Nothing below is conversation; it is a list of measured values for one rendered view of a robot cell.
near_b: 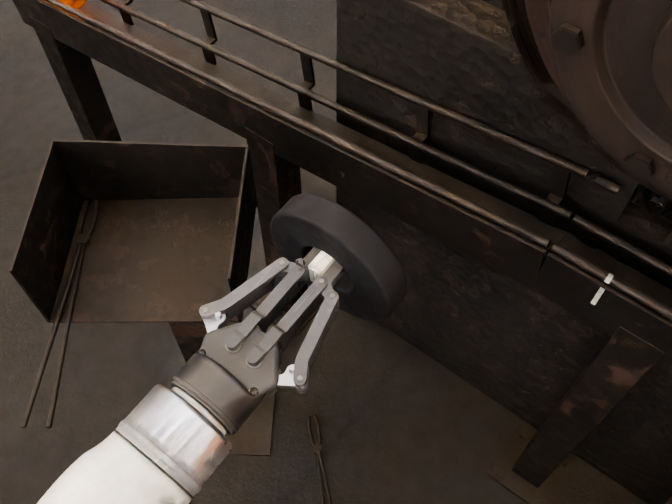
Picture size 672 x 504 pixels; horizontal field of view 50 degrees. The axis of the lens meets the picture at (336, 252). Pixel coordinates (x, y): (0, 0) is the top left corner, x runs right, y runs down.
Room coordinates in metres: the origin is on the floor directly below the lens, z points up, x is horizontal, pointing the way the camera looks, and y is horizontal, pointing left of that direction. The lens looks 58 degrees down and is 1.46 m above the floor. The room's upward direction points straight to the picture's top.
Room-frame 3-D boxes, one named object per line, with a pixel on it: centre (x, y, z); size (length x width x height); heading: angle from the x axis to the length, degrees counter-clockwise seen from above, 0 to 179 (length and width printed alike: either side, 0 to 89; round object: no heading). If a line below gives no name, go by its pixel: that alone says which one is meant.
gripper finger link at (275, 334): (0.30, 0.04, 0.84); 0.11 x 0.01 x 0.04; 141
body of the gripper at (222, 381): (0.26, 0.09, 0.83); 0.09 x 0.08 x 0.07; 143
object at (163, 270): (0.53, 0.25, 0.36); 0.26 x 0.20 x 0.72; 88
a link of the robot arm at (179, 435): (0.20, 0.14, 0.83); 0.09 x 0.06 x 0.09; 53
